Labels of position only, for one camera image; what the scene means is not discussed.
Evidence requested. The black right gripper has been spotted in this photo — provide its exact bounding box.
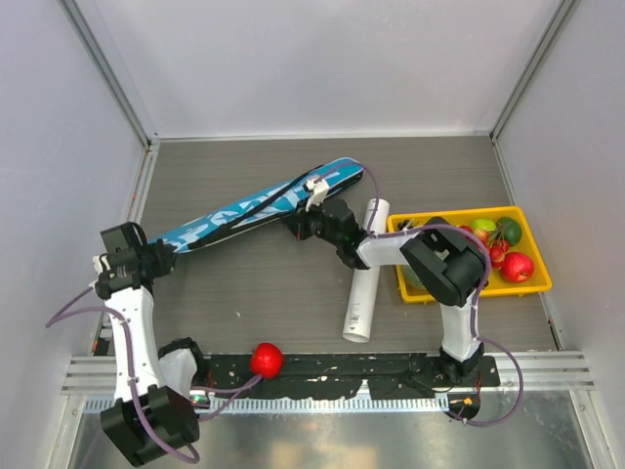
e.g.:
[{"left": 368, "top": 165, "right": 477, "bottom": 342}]
[{"left": 284, "top": 194, "right": 343, "bottom": 246}]

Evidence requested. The yellow-green fruit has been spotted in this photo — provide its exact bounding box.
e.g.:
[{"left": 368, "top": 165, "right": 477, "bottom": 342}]
[{"left": 470, "top": 218, "right": 497, "bottom": 233}]

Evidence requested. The white shuttlecock tube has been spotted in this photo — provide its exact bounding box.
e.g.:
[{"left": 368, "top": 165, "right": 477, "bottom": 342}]
[{"left": 342, "top": 199, "right": 390, "bottom": 344}]

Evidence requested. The red apple on table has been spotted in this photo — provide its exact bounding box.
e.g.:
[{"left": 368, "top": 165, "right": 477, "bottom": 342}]
[{"left": 250, "top": 343, "right": 284, "bottom": 379}]

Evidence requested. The green netted melon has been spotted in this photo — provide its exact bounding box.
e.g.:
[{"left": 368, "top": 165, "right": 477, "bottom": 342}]
[{"left": 402, "top": 265, "right": 425, "bottom": 289}]

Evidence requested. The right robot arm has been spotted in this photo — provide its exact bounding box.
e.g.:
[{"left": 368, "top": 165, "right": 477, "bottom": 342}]
[{"left": 283, "top": 199, "right": 490, "bottom": 385}]

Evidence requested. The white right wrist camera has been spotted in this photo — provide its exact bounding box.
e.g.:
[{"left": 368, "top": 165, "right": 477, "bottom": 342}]
[{"left": 304, "top": 178, "right": 329, "bottom": 212}]

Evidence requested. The green lime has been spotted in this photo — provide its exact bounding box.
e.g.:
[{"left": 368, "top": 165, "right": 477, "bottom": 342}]
[{"left": 496, "top": 217, "right": 522, "bottom": 246}]

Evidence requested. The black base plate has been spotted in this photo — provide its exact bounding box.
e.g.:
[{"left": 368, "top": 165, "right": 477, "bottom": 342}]
[{"left": 192, "top": 353, "right": 501, "bottom": 401}]

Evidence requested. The blue sport racket bag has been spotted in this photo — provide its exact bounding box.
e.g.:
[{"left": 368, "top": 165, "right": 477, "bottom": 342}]
[{"left": 150, "top": 157, "right": 364, "bottom": 254}]

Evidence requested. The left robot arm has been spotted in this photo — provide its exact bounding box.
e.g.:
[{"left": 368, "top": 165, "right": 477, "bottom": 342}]
[{"left": 94, "top": 222, "right": 209, "bottom": 467}]

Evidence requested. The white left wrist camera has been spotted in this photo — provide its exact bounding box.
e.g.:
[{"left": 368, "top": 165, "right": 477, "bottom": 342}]
[{"left": 89, "top": 254, "right": 110, "bottom": 289}]

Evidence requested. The red cherry bunch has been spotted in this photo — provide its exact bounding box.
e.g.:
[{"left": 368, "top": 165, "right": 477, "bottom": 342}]
[{"left": 460, "top": 225, "right": 510, "bottom": 270}]

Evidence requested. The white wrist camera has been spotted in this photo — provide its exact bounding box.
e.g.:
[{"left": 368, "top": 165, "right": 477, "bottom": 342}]
[
  {"left": 89, "top": 254, "right": 110, "bottom": 289},
  {"left": 304, "top": 178, "right": 329, "bottom": 212}
]

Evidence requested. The red apple in tray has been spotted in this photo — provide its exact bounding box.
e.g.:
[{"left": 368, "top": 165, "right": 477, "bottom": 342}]
[{"left": 500, "top": 252, "right": 535, "bottom": 283}]

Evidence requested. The yellow plastic tray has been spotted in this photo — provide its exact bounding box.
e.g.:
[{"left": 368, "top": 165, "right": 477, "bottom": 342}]
[{"left": 387, "top": 206, "right": 553, "bottom": 298}]

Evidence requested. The black grape bunch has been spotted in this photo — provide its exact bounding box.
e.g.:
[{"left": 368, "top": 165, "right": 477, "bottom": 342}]
[{"left": 397, "top": 219, "right": 416, "bottom": 231}]

